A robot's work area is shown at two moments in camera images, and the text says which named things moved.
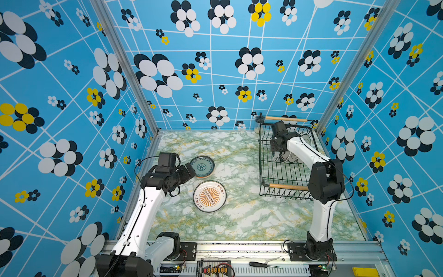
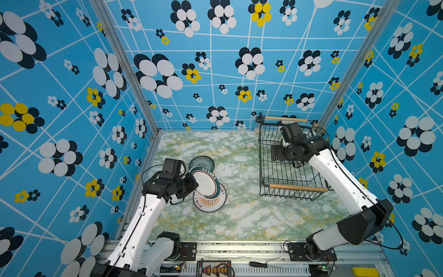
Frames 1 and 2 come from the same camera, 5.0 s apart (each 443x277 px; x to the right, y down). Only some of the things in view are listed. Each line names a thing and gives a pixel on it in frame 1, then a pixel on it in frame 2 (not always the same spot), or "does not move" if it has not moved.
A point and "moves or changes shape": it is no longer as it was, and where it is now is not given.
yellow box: (365, 272) does not move
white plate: (285, 157) moves or changes shape
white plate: (209, 196) does not move
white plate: (203, 165) does not move
